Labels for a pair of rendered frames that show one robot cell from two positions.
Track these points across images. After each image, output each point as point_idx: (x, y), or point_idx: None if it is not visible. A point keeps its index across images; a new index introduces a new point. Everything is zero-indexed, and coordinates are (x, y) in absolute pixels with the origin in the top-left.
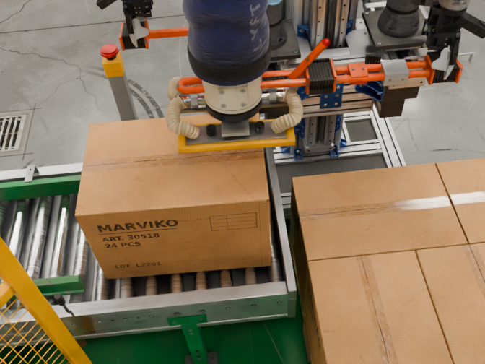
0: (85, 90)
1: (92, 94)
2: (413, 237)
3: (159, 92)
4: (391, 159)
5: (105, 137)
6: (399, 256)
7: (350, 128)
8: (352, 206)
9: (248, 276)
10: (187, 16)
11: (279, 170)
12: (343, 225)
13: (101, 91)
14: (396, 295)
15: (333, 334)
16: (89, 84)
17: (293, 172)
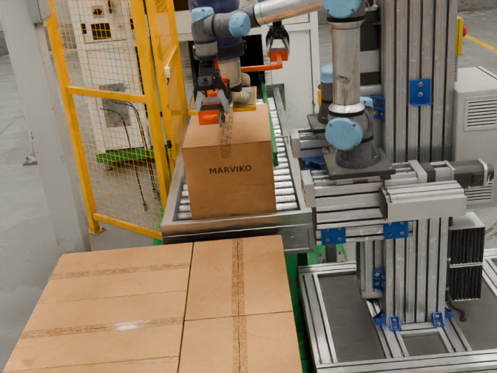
0: (478, 209)
1: (475, 212)
2: (200, 290)
3: (492, 246)
4: (373, 364)
5: None
6: (183, 282)
7: (430, 339)
8: (242, 261)
9: (186, 220)
10: None
11: (353, 290)
12: (222, 257)
13: (481, 216)
14: (146, 278)
15: (128, 251)
16: (489, 209)
17: (351, 298)
